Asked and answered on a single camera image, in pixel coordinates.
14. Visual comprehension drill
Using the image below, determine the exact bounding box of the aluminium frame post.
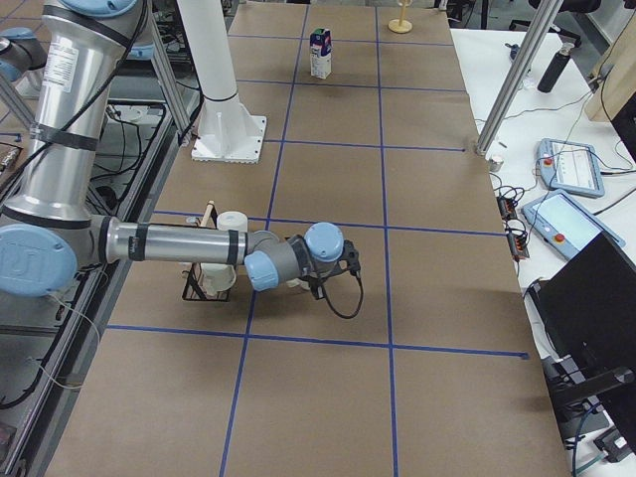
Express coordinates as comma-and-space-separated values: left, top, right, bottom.
475, 0, 563, 156

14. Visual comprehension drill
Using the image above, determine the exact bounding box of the black water bottle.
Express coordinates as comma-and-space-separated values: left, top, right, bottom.
537, 42, 574, 93

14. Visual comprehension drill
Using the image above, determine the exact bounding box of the small metal cylinder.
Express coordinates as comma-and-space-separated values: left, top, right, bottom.
488, 155, 504, 173

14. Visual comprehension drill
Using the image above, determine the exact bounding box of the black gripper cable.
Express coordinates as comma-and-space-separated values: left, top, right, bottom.
320, 271, 364, 320

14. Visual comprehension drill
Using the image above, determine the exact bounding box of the wooden mug tree stand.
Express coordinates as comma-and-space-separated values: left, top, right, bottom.
388, 0, 412, 34

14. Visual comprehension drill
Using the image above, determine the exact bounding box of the blue white milk carton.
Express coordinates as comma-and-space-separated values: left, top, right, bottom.
309, 28, 332, 80

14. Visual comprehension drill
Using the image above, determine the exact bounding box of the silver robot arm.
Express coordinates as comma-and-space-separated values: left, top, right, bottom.
1, 1, 361, 299
1, 27, 47, 82

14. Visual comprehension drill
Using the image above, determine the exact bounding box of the far teach pendant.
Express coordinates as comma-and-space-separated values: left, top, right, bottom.
537, 138, 605, 198

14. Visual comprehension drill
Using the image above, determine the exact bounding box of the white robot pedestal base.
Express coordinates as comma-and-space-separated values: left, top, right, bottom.
178, 1, 267, 164

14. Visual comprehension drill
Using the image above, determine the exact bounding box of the teach pendant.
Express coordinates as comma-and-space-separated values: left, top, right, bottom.
537, 138, 605, 198
522, 190, 625, 259

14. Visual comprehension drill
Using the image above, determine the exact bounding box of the black wire cup rack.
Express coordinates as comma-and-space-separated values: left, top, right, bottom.
182, 201, 231, 302

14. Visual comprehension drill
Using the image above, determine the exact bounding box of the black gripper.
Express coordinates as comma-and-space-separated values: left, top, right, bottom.
303, 239, 361, 299

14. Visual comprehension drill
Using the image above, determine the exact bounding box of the white upturned cup on rack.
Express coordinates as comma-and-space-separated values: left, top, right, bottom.
217, 211, 248, 233

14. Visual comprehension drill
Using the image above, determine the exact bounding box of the near teach pendant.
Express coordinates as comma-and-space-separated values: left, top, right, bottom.
522, 190, 625, 259

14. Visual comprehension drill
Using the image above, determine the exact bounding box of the black monitor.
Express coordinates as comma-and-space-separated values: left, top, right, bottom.
530, 233, 635, 447

